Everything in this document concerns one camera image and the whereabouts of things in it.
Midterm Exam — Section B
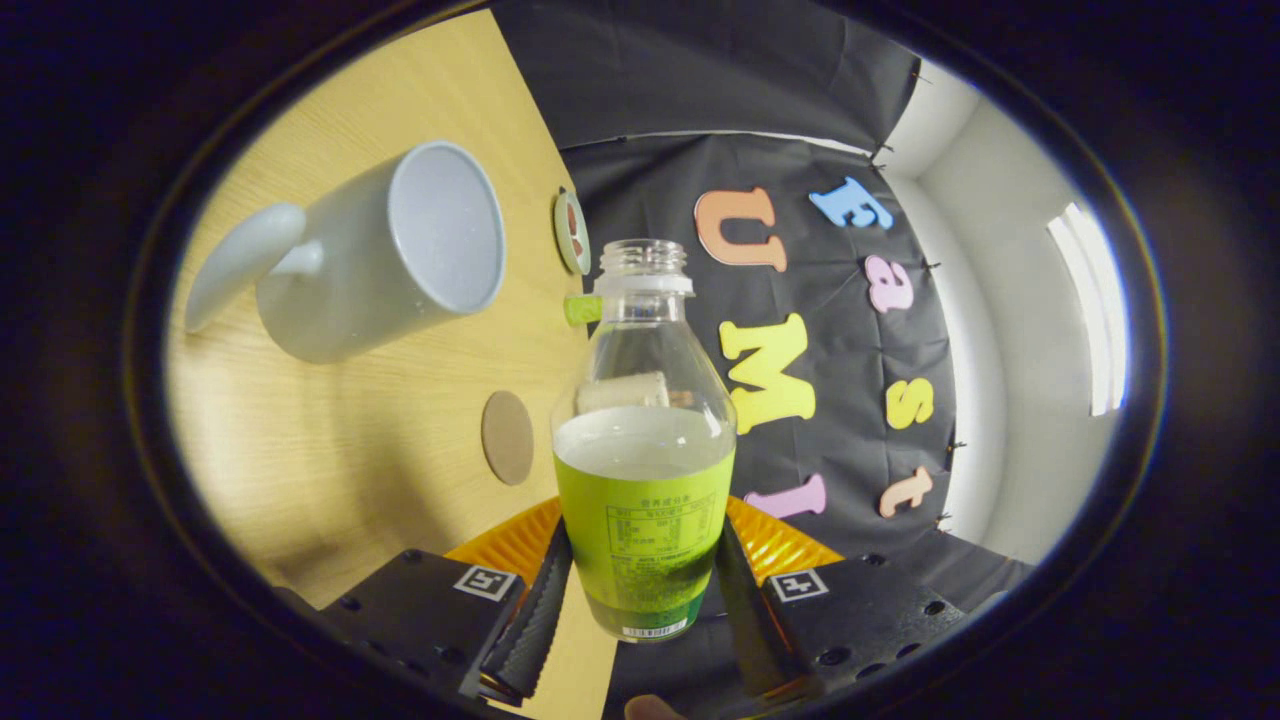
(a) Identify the ceiling light panel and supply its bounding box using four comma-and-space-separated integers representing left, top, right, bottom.
1047, 202, 1129, 418

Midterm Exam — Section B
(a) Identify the wooden table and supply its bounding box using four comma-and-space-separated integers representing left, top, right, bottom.
165, 8, 621, 719

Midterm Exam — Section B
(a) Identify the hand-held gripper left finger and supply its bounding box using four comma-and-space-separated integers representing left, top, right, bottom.
320, 495, 574, 706

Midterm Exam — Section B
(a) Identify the green label juice bottle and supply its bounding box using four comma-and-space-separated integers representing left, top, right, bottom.
550, 238, 739, 643

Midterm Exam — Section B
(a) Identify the pale green plate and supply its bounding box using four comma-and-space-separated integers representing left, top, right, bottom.
553, 188, 593, 277

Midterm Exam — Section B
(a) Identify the round brown coaster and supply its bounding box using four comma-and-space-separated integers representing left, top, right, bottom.
481, 390, 535, 487

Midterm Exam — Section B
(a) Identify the pale blue cup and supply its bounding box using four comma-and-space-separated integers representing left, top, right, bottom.
185, 140, 507, 365

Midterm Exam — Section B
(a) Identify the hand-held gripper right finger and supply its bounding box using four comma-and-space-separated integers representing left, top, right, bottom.
715, 495, 969, 706

